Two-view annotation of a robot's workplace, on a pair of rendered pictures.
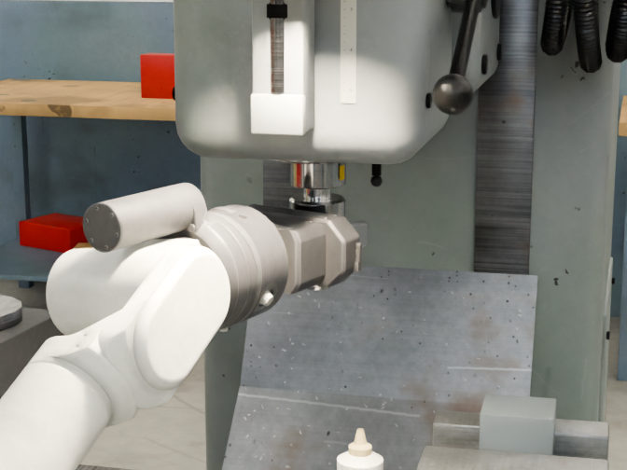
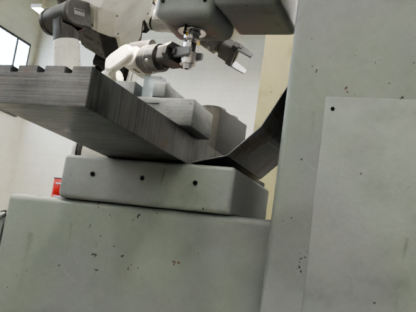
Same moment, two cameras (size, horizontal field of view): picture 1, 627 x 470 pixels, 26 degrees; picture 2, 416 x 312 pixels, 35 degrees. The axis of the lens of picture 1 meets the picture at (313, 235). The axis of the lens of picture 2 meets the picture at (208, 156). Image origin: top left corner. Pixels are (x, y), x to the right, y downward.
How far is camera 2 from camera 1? 254 cm
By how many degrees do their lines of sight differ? 100
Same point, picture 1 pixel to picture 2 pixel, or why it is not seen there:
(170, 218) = (139, 44)
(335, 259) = (163, 51)
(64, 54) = not seen: outside the picture
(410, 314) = not seen: hidden behind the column
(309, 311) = not seen: hidden behind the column
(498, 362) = (275, 114)
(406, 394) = (275, 137)
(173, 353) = (109, 62)
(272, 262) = (147, 51)
